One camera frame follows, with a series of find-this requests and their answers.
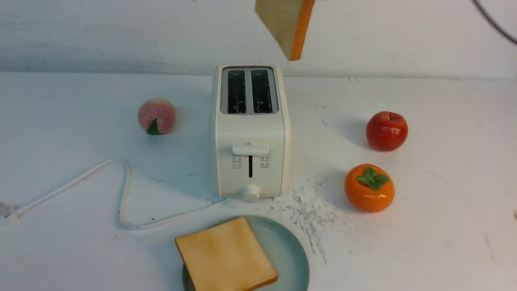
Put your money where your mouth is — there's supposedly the toast slice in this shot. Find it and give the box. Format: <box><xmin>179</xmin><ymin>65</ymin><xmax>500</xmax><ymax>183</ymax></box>
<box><xmin>175</xmin><ymin>217</ymin><xmax>279</xmax><ymax>291</ymax></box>
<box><xmin>254</xmin><ymin>0</ymin><xmax>316</xmax><ymax>61</ymax></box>

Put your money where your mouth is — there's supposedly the white two-slot toaster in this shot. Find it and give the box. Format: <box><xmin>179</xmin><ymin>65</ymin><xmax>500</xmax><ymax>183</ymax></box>
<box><xmin>209</xmin><ymin>64</ymin><xmax>292</xmax><ymax>202</ymax></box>

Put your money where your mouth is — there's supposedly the pink peach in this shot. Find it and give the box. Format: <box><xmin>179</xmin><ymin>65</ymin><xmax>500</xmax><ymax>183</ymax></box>
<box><xmin>137</xmin><ymin>98</ymin><xmax>177</xmax><ymax>135</ymax></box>

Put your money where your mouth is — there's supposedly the light green round plate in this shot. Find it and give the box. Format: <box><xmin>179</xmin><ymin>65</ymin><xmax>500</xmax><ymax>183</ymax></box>
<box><xmin>182</xmin><ymin>215</ymin><xmax>310</xmax><ymax>291</ymax></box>

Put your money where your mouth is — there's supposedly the orange persimmon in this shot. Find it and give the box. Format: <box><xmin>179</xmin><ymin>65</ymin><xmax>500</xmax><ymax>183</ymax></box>
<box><xmin>344</xmin><ymin>164</ymin><xmax>395</xmax><ymax>213</ymax></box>

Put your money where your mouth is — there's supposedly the red apple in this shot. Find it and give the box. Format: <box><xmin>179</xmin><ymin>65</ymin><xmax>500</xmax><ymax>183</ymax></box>
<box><xmin>366</xmin><ymin>111</ymin><xmax>409</xmax><ymax>152</ymax></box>

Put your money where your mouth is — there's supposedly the white power cord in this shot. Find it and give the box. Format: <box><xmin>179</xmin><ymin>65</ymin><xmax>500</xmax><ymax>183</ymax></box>
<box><xmin>0</xmin><ymin>158</ymin><xmax>233</xmax><ymax>230</ymax></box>

